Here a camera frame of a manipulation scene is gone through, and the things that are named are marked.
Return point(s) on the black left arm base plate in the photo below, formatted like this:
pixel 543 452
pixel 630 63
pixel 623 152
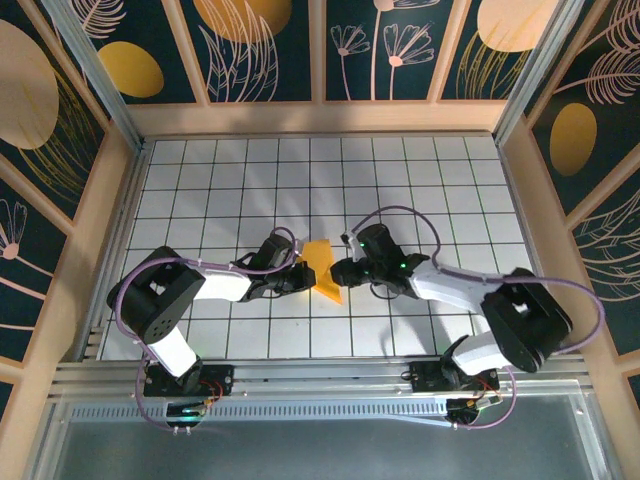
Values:
pixel 220 375

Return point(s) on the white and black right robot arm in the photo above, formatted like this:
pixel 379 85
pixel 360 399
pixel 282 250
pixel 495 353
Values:
pixel 525 320

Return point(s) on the yellow cloth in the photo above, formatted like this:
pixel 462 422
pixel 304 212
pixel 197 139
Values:
pixel 320 255

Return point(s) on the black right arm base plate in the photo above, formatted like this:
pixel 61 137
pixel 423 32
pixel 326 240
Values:
pixel 425 375

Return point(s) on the aluminium mounting rail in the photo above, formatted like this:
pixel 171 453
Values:
pixel 325 372

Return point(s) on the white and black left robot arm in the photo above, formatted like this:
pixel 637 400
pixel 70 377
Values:
pixel 155 300

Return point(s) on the aluminium corner post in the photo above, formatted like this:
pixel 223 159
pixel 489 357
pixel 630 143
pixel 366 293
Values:
pixel 100 85
pixel 530 70

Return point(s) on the grey translucent panel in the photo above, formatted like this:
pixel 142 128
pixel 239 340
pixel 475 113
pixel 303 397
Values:
pixel 320 450

